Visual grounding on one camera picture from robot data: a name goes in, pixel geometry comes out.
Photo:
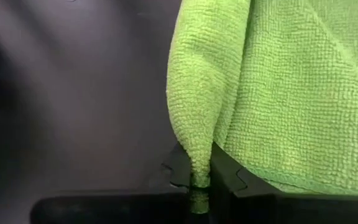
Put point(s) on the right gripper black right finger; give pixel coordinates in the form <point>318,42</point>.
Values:
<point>228,199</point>

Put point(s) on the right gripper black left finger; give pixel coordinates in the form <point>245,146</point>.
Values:
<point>166,205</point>

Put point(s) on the green microfibre towel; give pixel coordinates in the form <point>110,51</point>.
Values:
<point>291,93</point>

